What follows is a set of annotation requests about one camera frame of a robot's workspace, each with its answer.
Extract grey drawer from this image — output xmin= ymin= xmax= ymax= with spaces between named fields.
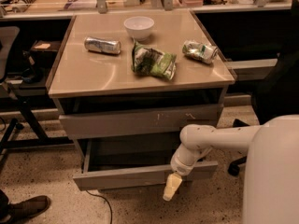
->
xmin=72 ymin=138 xmax=219 ymax=191
xmin=59 ymin=104 xmax=223 ymax=139

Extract black box under desk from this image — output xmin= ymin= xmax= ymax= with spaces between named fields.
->
xmin=30 ymin=40 xmax=61 ymax=68

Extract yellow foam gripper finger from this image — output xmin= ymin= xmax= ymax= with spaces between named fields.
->
xmin=163 ymin=173 xmax=182 ymax=201

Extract brown shoe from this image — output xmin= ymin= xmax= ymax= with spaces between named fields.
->
xmin=0 ymin=195 xmax=50 ymax=224

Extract grey top drawer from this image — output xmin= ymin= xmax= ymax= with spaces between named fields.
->
xmin=59 ymin=104 xmax=223 ymax=139

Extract black office chair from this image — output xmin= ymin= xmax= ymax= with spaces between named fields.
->
xmin=227 ymin=0 xmax=299 ymax=177

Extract black power cable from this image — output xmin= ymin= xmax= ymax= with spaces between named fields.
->
xmin=85 ymin=189 xmax=114 ymax=224

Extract grey three-drawer cabinet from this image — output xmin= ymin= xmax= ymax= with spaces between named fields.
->
xmin=45 ymin=8 xmax=236 ymax=192

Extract silver soda can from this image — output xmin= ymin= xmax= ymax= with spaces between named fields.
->
xmin=84 ymin=36 xmax=121 ymax=55

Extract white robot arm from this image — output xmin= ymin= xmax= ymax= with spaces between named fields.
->
xmin=163 ymin=115 xmax=299 ymax=224

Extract white ceramic bowl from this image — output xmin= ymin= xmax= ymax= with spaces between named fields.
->
xmin=123 ymin=16 xmax=155 ymax=41

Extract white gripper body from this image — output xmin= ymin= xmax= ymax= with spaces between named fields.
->
xmin=170 ymin=144 xmax=205 ymax=176

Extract grey chair at left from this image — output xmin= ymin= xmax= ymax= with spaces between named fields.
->
xmin=0 ymin=26 xmax=23 ymax=163

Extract green chip bag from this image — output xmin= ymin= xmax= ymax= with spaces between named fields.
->
xmin=132 ymin=41 xmax=177 ymax=80

